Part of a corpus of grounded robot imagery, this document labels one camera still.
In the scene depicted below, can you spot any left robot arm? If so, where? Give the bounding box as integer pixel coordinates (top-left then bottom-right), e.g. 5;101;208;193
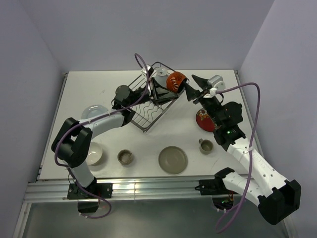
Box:
52;78;180;198

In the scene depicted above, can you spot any small grey espresso cup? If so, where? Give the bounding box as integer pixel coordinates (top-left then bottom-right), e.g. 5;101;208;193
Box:
199;139;214;155

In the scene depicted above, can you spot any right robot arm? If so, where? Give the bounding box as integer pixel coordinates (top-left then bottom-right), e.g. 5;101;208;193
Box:
184;75;301;225

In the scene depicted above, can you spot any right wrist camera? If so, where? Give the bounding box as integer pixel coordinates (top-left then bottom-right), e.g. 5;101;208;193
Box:
205;75;226;98

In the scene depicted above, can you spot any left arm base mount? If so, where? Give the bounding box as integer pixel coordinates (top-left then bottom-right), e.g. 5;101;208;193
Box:
66;183;113;219

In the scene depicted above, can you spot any red floral plate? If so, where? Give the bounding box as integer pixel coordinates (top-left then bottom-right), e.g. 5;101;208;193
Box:
195;109;215;132

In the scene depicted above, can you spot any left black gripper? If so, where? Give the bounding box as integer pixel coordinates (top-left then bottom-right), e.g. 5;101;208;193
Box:
127;77;178;108

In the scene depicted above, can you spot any light blue saucer plate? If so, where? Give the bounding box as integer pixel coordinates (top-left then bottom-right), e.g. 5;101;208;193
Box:
81;105;108;119

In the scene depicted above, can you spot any small brown speckled cup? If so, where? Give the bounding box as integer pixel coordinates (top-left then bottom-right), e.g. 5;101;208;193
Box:
117;149;134;166

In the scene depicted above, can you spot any aluminium extrusion rail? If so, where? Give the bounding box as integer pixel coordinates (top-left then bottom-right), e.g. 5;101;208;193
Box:
23;176;284;204

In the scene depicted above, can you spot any white ceramic bowl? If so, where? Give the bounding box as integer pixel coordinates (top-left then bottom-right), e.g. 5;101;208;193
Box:
86;142;103;165

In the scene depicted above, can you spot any grey stoneware saucer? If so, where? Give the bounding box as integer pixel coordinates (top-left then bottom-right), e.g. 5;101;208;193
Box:
158;146;188;175

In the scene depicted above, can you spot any light blue ceramic mug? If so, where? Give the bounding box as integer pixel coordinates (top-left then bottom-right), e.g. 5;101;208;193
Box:
155;67;169;87

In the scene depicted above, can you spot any dark wire dish rack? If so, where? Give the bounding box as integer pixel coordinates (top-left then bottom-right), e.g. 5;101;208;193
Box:
112;61;184;132

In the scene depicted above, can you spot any orange black patterned cup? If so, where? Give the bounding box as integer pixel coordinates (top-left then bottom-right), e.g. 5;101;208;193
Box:
166;71;188;94

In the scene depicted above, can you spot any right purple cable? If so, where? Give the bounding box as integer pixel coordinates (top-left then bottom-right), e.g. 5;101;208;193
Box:
215;82;261;234

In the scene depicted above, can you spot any purple cable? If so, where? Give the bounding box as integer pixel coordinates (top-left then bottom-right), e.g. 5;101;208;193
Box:
54;53;153;219
215;82;261;234

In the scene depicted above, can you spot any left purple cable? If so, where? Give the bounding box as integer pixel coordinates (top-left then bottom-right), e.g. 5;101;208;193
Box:
54;53;153;219

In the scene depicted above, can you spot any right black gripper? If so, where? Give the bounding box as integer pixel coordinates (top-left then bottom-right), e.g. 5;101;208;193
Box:
182;74;223;126

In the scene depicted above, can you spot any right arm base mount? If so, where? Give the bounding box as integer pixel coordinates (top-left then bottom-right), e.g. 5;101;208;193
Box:
195;178;236;211

